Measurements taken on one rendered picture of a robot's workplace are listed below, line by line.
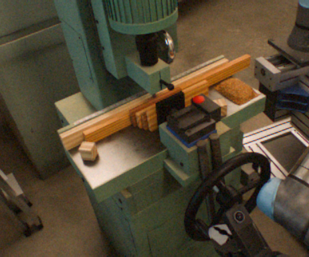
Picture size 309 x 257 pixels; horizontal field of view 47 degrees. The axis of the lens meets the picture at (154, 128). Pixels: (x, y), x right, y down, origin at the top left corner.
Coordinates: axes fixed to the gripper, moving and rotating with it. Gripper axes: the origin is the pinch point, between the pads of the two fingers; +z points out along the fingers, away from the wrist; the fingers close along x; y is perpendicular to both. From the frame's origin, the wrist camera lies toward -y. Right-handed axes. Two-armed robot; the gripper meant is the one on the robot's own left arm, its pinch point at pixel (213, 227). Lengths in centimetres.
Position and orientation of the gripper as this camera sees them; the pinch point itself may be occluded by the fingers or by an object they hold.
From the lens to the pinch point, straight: 87.4
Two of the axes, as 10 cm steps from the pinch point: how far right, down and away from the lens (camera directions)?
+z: -4.1, -0.7, 9.1
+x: 8.4, -4.3, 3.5
